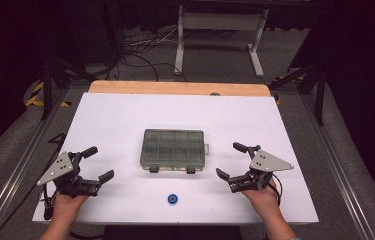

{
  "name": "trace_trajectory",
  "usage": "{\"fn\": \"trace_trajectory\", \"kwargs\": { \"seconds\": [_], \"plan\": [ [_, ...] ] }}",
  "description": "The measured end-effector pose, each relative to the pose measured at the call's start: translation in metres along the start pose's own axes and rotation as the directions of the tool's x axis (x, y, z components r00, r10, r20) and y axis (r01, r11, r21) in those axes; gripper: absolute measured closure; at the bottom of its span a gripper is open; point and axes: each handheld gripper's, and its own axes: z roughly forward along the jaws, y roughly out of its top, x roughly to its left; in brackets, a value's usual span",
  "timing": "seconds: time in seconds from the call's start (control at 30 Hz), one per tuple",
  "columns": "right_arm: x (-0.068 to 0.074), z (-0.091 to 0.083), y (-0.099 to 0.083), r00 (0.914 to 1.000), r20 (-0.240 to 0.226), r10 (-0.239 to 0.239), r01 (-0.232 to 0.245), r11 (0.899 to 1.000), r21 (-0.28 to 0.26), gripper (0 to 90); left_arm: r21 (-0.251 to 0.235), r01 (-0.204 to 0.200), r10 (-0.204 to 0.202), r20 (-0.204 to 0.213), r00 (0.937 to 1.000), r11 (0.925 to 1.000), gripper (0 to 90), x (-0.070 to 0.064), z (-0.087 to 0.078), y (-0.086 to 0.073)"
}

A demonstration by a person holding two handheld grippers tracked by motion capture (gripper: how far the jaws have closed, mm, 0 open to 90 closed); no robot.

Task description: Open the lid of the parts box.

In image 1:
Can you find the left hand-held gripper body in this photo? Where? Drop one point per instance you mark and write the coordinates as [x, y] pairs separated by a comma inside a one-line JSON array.
[[62, 168]]

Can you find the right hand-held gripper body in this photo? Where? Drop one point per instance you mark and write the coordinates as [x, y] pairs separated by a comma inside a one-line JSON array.
[[266, 162]]

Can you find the clear plastic compartment box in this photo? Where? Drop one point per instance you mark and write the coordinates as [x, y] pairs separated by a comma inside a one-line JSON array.
[[173, 150]]

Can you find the person's left hand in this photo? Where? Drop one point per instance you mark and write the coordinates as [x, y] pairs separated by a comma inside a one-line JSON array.
[[64, 206]]

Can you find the person's right hand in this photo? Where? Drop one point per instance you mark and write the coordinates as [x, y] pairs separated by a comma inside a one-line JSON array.
[[265, 201]]

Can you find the small blue wheel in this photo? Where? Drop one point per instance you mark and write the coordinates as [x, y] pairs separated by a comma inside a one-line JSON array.
[[172, 199]]

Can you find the yellow black floor tape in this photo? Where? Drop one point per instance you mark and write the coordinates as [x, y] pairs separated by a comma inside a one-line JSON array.
[[36, 96]]

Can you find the black metal stand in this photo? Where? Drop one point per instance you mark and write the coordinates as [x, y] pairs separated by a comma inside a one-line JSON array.
[[47, 86], [318, 86]]

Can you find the wooden table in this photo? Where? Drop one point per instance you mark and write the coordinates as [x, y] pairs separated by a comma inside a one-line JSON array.
[[178, 88]]

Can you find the white metal stand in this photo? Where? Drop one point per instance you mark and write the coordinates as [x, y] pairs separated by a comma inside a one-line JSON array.
[[220, 21]]

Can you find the black triangular bracket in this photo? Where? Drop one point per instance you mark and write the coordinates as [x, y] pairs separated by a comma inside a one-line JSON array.
[[58, 137]]

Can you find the aluminium floor rail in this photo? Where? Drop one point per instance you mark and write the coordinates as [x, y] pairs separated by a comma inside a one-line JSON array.
[[338, 166], [18, 170]]

